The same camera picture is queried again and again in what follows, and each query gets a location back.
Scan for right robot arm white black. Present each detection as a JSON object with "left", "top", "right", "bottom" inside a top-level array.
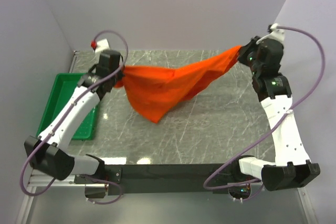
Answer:
[{"left": 230, "top": 36, "right": 321, "bottom": 191}]

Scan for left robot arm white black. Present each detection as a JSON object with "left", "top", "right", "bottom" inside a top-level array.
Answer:
[{"left": 24, "top": 49, "right": 123, "bottom": 183}]

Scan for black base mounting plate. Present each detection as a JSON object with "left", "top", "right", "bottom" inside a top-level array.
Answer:
[{"left": 74, "top": 164, "right": 253, "bottom": 199}]

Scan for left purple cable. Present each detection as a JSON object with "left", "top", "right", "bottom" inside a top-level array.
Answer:
[{"left": 20, "top": 30, "right": 129, "bottom": 205}]

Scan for orange t-shirt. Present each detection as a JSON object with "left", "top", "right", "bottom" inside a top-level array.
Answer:
[{"left": 114, "top": 46, "right": 241, "bottom": 123}]

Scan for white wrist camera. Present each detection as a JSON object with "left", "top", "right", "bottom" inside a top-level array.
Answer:
[
  {"left": 91, "top": 39, "right": 110, "bottom": 55},
  {"left": 256, "top": 23, "right": 285, "bottom": 45}
]

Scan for green plastic tray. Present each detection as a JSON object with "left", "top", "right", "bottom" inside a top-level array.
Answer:
[{"left": 36, "top": 73, "right": 99, "bottom": 141}]

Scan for aluminium frame rail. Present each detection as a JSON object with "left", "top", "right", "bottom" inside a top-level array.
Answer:
[{"left": 15, "top": 168, "right": 87, "bottom": 224}]

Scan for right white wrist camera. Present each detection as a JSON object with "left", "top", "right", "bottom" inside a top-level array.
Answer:
[{"left": 256, "top": 23, "right": 285, "bottom": 45}]

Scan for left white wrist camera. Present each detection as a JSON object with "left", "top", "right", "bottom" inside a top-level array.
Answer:
[{"left": 91, "top": 39, "right": 110, "bottom": 55}]

